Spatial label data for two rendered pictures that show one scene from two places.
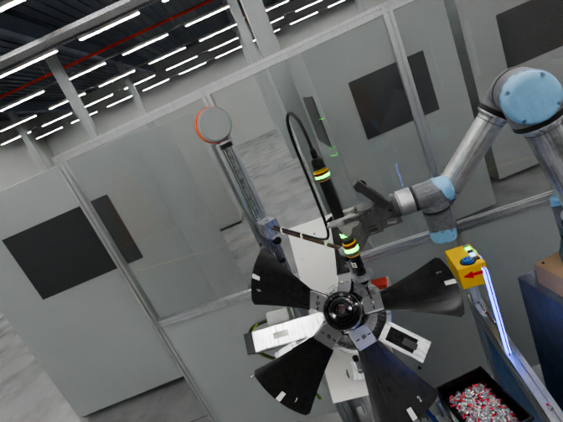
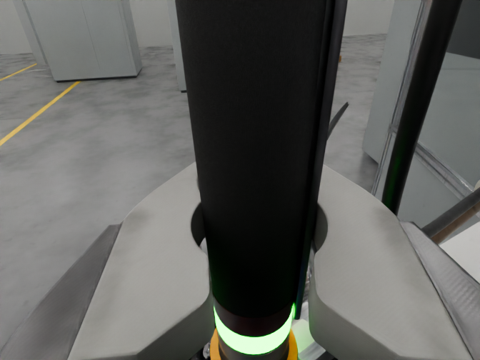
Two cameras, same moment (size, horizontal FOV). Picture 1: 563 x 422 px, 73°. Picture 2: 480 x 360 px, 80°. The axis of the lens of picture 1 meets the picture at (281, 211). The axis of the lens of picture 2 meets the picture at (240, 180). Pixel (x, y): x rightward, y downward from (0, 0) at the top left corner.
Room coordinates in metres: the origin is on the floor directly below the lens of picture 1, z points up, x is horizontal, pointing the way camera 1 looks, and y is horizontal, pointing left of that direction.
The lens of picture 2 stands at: (1.04, -0.22, 1.56)
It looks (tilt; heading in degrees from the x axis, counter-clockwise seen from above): 33 degrees down; 79
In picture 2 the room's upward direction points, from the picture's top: 2 degrees counter-clockwise
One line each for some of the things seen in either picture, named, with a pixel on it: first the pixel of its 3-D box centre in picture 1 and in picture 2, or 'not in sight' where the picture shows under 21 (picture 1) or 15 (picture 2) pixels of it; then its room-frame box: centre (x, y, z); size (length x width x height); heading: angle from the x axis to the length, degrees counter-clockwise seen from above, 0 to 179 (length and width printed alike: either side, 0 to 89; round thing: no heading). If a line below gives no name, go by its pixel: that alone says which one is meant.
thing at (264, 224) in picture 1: (267, 226); not in sight; (1.64, 0.09, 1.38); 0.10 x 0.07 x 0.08; 22
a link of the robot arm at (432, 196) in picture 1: (431, 193); not in sight; (1.00, -0.41, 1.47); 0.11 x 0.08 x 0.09; 77
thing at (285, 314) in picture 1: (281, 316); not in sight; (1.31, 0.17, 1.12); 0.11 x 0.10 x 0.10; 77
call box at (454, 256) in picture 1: (467, 267); not in sight; (1.27, -0.57, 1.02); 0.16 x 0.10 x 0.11; 167
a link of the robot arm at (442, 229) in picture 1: (439, 220); not in sight; (1.02, -0.42, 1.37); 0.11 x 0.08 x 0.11; 155
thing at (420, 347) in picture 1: (405, 341); not in sight; (1.08, -0.20, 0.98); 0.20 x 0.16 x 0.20; 167
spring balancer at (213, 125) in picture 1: (213, 125); not in sight; (1.73, 0.12, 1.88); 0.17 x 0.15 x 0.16; 77
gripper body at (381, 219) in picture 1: (378, 213); not in sight; (1.04, -0.26, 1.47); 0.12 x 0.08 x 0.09; 77
